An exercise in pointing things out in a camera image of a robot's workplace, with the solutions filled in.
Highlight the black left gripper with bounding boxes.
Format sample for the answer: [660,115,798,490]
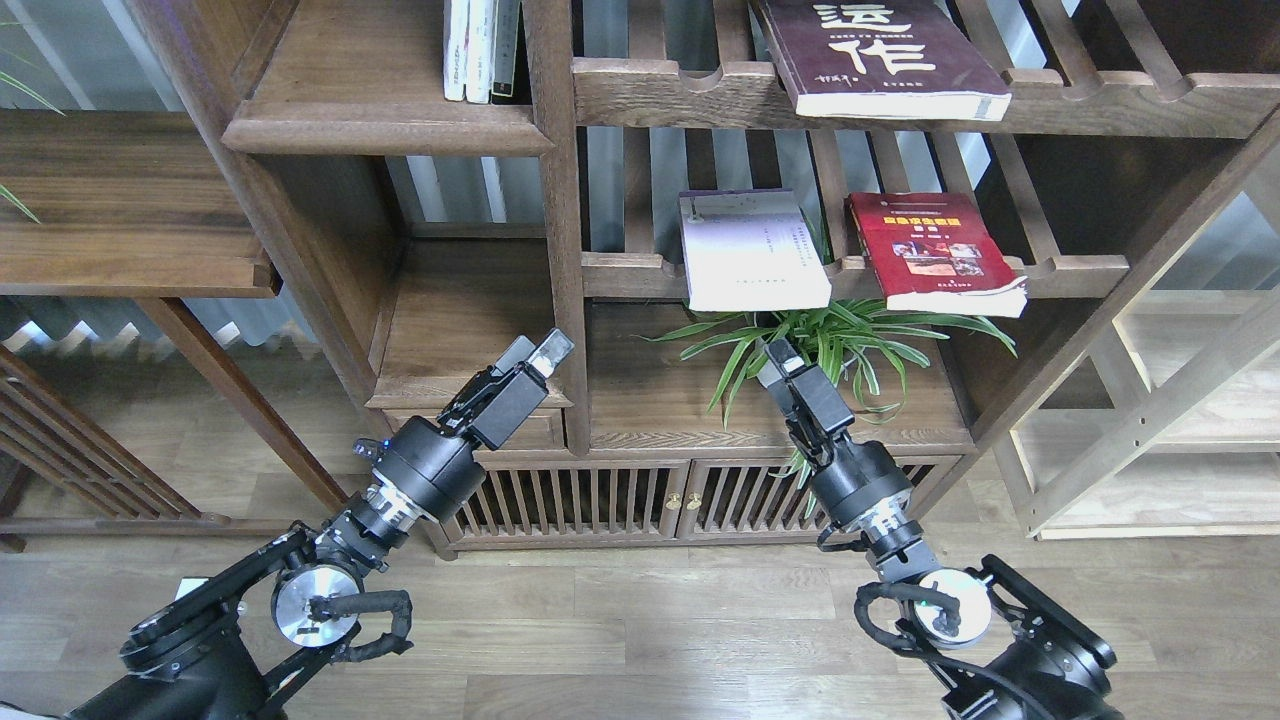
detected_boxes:
[378,329,575,521]

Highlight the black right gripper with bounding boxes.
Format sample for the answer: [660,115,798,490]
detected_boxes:
[756,338,916,533]

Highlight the white paperback book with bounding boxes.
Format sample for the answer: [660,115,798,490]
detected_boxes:
[678,190,831,313]

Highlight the red cover book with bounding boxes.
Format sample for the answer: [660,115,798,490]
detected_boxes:
[849,192,1027,318]

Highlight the maroon book with white characters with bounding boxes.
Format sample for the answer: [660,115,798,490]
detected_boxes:
[751,1,1012,122]

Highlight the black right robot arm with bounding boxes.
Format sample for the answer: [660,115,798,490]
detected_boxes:
[759,340,1120,719]

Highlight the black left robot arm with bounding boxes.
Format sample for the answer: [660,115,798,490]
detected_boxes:
[70,331,573,719]

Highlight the light wooden shelf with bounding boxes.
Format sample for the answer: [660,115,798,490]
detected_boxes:
[995,152,1279,541]

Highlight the green spider plant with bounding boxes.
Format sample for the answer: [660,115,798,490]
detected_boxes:
[645,215,1019,491]

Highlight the right slatted cabinet door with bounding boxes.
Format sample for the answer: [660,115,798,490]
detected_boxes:
[685,457,936,539]

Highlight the slatted cabinet door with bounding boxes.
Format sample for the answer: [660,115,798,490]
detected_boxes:
[443,460,690,550]
[685,457,936,539]

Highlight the left slatted cabinet door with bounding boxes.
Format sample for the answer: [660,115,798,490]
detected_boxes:
[443,460,690,550]

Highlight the dark wooden bookshelf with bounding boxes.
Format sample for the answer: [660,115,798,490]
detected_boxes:
[128,1,1277,512]

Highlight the white upright book middle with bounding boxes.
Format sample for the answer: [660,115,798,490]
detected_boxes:
[463,0,497,104]

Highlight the white upright book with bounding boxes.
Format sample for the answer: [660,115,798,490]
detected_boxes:
[442,0,470,102]
[463,0,497,104]

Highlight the dark upright book right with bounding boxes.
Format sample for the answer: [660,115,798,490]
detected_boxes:
[490,0,531,105]

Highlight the white upright book left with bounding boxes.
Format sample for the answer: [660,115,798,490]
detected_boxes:
[442,0,470,102]

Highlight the dark slatted wooden rack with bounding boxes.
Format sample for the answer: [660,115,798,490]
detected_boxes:
[1,348,239,552]

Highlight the green leaves at left edge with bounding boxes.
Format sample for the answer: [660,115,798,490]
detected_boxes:
[0,40,67,225]

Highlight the white base post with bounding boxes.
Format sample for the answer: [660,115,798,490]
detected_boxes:
[174,577,209,600]

